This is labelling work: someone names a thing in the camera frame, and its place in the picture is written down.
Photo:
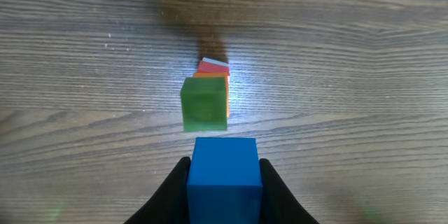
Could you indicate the green cube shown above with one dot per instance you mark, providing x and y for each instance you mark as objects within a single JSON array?
[{"x": 204, "y": 105}]

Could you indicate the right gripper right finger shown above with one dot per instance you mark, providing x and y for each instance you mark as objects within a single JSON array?
[{"x": 280, "y": 199}]

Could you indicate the orange cube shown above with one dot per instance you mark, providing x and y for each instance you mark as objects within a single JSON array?
[{"x": 210, "y": 75}]

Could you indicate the blue cube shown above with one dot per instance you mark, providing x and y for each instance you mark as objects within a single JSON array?
[{"x": 224, "y": 178}]

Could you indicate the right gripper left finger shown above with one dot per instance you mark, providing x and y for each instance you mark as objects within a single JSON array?
[{"x": 168, "y": 199}]

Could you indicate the red cube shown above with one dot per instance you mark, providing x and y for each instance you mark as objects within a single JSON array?
[{"x": 213, "y": 67}]

